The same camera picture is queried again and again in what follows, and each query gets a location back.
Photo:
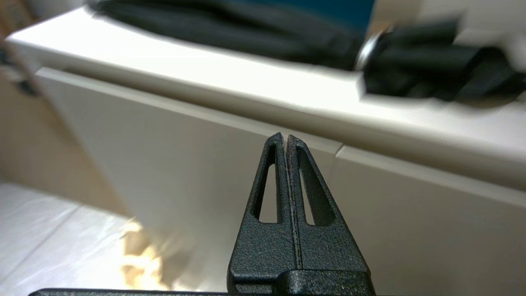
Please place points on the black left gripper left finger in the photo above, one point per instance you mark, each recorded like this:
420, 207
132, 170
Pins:
254, 246

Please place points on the white cabinet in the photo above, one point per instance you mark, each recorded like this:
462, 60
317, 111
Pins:
205, 144

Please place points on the black folded umbrella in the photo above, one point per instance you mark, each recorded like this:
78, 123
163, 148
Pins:
287, 33

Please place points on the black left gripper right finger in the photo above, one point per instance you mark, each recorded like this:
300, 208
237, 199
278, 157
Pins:
328, 246

